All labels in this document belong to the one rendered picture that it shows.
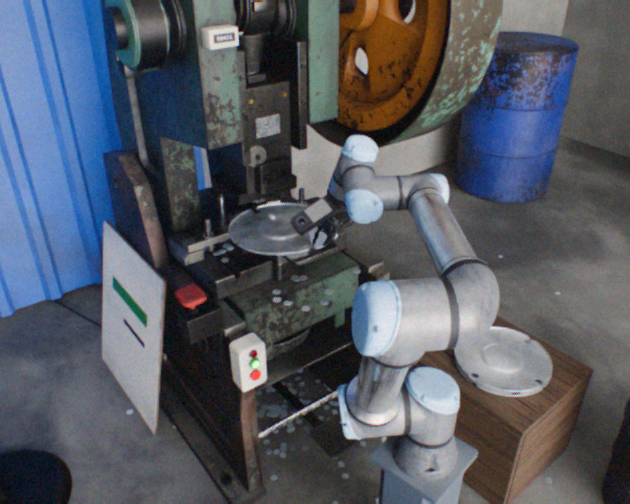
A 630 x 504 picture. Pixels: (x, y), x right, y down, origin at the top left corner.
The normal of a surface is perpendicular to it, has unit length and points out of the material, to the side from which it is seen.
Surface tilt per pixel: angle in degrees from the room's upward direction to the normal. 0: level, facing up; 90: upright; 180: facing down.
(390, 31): 90
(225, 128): 90
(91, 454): 0
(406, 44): 90
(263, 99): 90
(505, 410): 0
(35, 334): 0
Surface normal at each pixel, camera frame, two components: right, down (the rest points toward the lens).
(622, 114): -0.80, 0.31
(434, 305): 0.07, -0.33
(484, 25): 0.60, 0.44
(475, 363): 0.00, -0.85
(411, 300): 0.06, -0.55
